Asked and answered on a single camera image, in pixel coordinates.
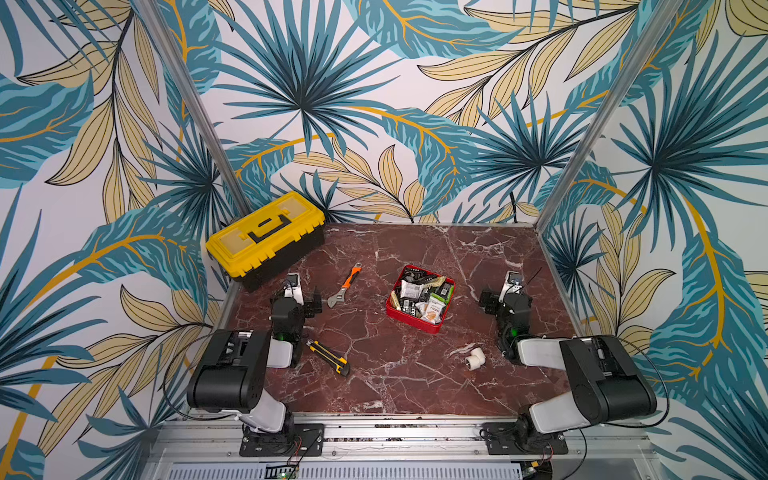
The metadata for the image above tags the red storage box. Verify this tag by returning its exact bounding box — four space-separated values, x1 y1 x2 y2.
385 265 456 335

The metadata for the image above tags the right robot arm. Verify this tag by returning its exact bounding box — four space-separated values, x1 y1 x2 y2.
479 287 657 436

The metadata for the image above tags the white pipe elbow fitting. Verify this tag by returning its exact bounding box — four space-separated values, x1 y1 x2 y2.
465 347 486 371

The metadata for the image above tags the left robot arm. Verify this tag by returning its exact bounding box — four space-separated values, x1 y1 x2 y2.
186 289 323 434

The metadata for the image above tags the yellow black toolbox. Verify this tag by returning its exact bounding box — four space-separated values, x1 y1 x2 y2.
206 192 325 292

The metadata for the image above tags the yellow black utility knife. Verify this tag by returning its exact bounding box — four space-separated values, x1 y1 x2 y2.
306 340 351 377

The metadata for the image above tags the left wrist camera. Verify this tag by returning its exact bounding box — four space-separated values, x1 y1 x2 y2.
283 273 304 305

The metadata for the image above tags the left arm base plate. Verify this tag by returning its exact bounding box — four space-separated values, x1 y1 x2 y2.
239 423 325 458

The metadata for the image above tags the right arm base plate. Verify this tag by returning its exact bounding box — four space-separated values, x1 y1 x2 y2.
479 421 569 458

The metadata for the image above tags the aluminium front rail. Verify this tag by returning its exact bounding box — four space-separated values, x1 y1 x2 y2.
140 414 665 479

